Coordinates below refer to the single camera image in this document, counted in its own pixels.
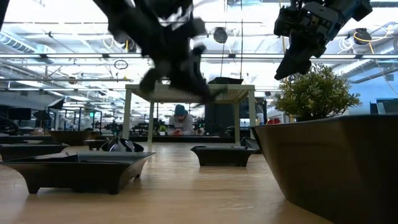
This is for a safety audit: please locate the green potted plant black pot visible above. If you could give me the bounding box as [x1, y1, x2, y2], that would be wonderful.
[272, 63, 363, 123]

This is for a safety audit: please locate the black ceiling cord reel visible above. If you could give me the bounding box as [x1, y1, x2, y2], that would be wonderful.
[353, 27, 373, 46]
[212, 27, 229, 45]

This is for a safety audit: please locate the long ceiling light strip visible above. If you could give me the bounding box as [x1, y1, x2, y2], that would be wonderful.
[0, 53, 398, 60]

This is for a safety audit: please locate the black deep square bowl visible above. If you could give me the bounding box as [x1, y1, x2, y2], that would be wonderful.
[48, 129, 100, 146]

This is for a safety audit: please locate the black studio softbox light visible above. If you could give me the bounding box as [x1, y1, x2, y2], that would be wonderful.
[47, 98, 65, 111]

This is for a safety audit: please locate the black monitor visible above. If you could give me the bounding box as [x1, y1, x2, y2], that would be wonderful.
[7, 107, 32, 121]

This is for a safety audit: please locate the black hanging cable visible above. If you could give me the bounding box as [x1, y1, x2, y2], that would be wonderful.
[238, 0, 244, 85]

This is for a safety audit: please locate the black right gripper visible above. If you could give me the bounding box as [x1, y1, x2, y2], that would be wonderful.
[274, 2, 345, 80]

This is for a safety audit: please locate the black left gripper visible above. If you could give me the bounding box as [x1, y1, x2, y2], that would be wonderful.
[139, 12, 228, 105]

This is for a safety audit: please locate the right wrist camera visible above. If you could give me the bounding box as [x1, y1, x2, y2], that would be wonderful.
[274, 5, 301, 37]

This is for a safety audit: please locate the black wavy square bowl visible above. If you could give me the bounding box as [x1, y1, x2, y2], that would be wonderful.
[207, 77, 244, 85]
[250, 114, 398, 224]

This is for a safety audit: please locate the pale green perforated mini table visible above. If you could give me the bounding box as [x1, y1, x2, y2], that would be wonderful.
[121, 83, 257, 147]

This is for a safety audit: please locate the yellow power cable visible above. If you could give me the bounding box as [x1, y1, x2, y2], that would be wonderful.
[278, 0, 295, 124]

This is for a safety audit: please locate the person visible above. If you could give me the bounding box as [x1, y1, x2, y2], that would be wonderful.
[167, 104, 196, 137]

